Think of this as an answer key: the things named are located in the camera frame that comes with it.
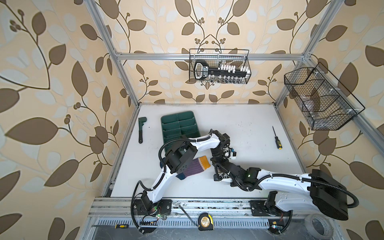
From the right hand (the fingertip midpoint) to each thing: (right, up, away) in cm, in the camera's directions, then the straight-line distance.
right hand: (230, 171), depth 85 cm
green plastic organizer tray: (-31, +26, +14) cm, 43 cm away
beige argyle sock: (-9, +3, -15) cm, 18 cm away
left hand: (-3, 0, -1) cm, 3 cm away
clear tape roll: (+40, -20, -18) cm, 48 cm away
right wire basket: (+44, +39, -12) cm, 60 cm away
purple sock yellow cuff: (-20, +2, +3) cm, 20 cm away
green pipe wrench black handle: (-61, +28, +24) cm, 72 cm away
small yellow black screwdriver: (-55, -20, -16) cm, 60 cm away
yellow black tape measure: (-15, -17, -17) cm, 29 cm away
